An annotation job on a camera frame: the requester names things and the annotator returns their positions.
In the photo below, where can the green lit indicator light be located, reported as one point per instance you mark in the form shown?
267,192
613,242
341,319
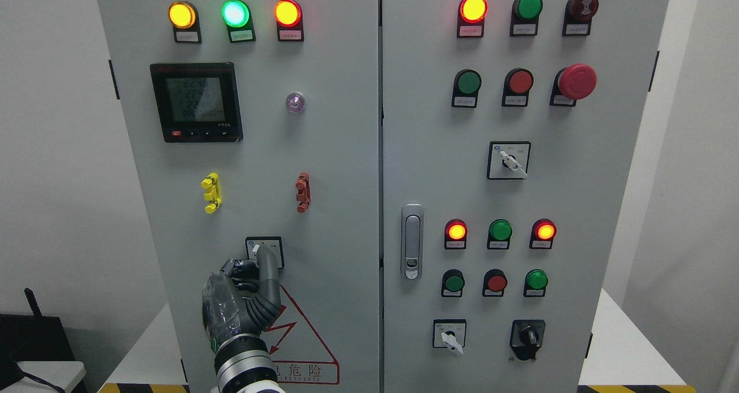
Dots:
238,20

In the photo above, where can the green indicator lower middle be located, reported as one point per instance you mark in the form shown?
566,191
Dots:
499,234

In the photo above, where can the red push button upper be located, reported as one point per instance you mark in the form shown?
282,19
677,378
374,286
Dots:
516,87

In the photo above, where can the red high voltage warning sticker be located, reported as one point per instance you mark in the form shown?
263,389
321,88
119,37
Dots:
299,354

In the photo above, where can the grey electrical control cabinet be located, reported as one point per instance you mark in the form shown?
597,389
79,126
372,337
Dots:
379,132

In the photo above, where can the red lit indicator lower left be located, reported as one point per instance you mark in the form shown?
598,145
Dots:
455,234

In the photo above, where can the black rotary knob switch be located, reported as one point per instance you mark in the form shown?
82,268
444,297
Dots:
526,338

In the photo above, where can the red lit indicator top right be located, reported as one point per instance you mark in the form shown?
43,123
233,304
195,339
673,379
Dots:
471,18

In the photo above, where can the black device with antenna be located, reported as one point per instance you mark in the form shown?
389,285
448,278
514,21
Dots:
34,337

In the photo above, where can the green push button lower left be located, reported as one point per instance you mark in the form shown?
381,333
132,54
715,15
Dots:
453,283

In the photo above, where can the dark red buzzer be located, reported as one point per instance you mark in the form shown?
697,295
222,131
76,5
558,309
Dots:
578,16

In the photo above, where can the black digital power meter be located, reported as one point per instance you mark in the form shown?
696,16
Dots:
197,102

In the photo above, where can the green push button lower right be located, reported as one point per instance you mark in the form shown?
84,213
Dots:
535,283

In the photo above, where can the red emergency stop button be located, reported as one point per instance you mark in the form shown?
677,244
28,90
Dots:
576,81

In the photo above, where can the white rotary selector switch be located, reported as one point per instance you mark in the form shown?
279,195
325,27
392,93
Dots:
508,160
449,334
255,245

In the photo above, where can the green indicator top right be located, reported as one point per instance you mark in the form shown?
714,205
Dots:
524,19

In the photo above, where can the yellow terminal clip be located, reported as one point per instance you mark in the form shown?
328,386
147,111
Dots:
212,193

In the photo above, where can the red push button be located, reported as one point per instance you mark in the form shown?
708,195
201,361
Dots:
494,283
516,87

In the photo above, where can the white box lower left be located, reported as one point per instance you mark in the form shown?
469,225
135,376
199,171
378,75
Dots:
68,375

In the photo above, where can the red terminal clip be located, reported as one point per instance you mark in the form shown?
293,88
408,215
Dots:
303,192

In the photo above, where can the green push button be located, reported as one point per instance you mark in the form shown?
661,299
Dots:
465,88
453,283
535,283

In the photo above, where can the red lit indicator light left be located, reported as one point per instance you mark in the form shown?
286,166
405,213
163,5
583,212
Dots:
289,20

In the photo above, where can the silver door handle lock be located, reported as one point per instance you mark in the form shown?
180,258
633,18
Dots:
411,240

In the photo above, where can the green push button upper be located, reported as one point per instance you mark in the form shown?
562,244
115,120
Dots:
465,88

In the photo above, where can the red push button lower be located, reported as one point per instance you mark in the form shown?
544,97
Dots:
494,283

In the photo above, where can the yellow indicator light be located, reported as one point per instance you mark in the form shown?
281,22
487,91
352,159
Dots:
185,22

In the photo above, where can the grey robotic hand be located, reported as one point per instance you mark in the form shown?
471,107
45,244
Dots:
243,297

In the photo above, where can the red lit indicator lower right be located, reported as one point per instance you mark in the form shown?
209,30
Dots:
542,234

